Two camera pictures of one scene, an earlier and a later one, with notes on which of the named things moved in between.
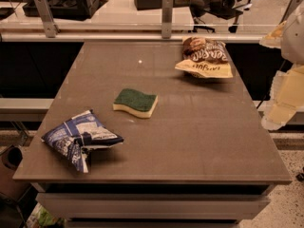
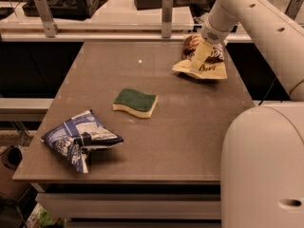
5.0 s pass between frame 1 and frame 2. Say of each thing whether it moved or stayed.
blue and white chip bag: stayed
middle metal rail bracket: stayed
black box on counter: stayed
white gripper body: moved
